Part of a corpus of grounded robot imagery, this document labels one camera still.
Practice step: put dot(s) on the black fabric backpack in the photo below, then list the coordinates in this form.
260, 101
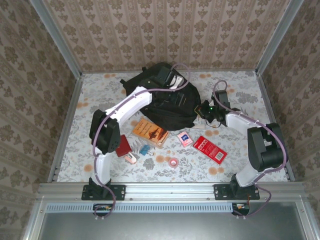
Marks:
170, 112

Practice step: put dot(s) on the pink card box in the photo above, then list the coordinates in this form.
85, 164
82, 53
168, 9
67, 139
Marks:
185, 139

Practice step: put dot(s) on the red retail package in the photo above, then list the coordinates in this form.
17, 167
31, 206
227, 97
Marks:
210, 150

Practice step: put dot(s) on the orange paperback book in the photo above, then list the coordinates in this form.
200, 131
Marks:
150, 132

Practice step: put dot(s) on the pink tape roll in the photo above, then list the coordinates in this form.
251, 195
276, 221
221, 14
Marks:
170, 162

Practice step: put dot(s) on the blue binder clip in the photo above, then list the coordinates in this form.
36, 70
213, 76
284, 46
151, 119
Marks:
145, 150

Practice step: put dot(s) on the red leather wallet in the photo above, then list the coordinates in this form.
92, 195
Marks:
123, 147

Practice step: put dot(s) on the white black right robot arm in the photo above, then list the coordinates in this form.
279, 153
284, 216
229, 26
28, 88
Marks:
240, 125

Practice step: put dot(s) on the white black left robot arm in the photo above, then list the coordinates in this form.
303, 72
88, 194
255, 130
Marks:
130, 105

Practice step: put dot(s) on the floral printed tablecloth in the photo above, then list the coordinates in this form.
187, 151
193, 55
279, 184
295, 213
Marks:
190, 172

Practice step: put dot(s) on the grey metal panel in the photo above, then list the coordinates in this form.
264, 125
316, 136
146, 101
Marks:
162, 227

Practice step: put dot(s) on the aluminium table edge rail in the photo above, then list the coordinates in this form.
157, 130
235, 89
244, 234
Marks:
67, 125
225, 70
266, 100

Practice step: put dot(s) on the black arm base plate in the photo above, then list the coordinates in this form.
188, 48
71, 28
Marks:
220, 192
117, 192

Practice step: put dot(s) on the wide aluminium base rail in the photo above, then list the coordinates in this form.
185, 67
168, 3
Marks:
170, 191

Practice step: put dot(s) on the aluminium corner post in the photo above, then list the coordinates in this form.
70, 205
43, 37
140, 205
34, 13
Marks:
278, 37
57, 37

